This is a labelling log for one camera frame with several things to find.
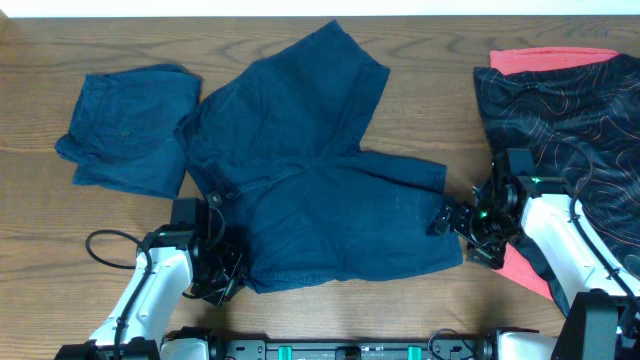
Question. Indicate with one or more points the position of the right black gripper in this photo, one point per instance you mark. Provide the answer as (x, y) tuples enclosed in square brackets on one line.
[(490, 255)]

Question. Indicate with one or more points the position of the black patterned shorts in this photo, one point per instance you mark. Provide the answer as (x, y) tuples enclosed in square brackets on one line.
[(581, 124)]

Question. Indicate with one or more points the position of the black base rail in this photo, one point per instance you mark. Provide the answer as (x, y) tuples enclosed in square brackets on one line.
[(325, 350)]

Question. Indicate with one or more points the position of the navy blue shorts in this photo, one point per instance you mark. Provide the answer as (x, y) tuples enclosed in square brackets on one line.
[(278, 151)]

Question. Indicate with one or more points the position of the red coral garment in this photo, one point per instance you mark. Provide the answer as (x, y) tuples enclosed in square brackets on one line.
[(546, 58)]

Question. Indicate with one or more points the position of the folded navy shorts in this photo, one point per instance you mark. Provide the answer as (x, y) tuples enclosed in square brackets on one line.
[(121, 134)]

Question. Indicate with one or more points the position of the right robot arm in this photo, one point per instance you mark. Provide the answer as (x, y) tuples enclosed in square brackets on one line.
[(545, 214)]

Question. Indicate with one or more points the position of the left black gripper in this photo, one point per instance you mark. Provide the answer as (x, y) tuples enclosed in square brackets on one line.
[(234, 278)]

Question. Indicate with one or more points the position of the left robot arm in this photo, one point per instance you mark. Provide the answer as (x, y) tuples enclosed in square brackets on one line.
[(172, 263)]

